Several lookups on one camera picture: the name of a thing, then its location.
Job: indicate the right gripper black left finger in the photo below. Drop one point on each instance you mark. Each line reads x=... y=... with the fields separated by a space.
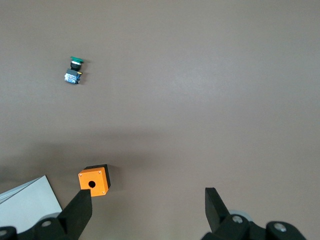
x=80 y=207

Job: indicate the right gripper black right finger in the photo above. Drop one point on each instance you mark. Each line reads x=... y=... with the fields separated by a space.
x=215 y=207

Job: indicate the white drawer cabinet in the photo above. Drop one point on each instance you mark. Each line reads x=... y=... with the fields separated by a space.
x=25 y=205

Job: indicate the green mushroom push button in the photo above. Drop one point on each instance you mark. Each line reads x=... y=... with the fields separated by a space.
x=72 y=76

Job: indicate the brown table cover sheet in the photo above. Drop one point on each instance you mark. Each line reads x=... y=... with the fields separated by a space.
x=175 y=87

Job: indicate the orange button enclosure box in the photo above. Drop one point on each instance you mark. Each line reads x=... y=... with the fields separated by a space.
x=100 y=178

